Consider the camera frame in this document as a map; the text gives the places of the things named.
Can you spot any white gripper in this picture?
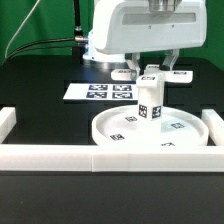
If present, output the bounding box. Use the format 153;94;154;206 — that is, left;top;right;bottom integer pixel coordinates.
92;0;207;80

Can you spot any white cross-shaped table base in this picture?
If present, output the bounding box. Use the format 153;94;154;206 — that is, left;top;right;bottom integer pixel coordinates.
111;64;193;88

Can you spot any white round table top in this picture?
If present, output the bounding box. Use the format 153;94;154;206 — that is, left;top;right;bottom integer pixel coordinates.
92;105;209;149

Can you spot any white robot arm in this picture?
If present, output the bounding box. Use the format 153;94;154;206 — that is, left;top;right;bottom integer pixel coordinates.
83;0;207;79

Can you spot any white marker sheet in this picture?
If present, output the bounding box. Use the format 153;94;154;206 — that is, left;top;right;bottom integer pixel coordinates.
63;83;138;101

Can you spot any black cable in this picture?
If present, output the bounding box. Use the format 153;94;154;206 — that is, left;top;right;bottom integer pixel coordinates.
1;36;90;66

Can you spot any grey cable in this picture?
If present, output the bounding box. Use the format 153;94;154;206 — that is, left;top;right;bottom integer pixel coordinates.
4;0;42;60

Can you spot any white U-shaped fence frame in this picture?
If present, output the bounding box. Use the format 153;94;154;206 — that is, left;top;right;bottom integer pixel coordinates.
0;107;224;172

